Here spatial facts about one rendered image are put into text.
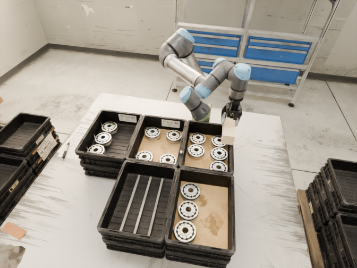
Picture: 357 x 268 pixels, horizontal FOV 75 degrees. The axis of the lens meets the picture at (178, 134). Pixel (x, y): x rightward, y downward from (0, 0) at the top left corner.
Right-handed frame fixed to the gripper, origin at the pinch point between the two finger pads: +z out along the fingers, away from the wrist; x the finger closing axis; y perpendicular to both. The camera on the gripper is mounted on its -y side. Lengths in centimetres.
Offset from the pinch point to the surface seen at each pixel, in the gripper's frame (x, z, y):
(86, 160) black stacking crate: -78, 24, 24
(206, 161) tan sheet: -8.5, 25.8, 8.2
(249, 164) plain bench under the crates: 21.0, 38.8, -6.8
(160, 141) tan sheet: -40.3, 25.9, -2.5
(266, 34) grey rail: 41, 17, -185
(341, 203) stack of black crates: 84, 53, 2
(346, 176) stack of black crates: 100, 60, -28
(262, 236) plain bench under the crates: 26, 39, 42
